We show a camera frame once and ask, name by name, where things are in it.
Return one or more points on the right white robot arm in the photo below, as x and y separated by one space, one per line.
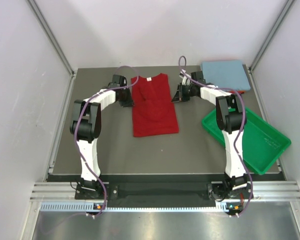
230 119

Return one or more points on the red t shirt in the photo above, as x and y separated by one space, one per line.
239 91
153 112

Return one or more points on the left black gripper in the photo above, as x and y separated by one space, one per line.
128 102

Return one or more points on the aluminium frame post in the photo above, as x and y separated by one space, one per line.
288 5
50 35

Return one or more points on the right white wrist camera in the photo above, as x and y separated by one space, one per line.
186 78

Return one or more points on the right aluminium frame post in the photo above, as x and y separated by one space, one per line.
288 5

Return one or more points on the folded red t shirt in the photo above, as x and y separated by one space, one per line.
239 91

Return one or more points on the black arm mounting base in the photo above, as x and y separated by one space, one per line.
164 190

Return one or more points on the slotted grey cable duct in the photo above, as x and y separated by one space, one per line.
95 207

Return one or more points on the folded blue t shirt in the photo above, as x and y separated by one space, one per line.
226 74

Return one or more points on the green plastic tray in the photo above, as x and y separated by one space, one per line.
259 144

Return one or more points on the aluminium frame rail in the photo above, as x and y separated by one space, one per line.
263 191

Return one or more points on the left aluminium frame post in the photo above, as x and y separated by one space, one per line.
50 35

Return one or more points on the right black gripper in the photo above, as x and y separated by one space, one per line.
179 96

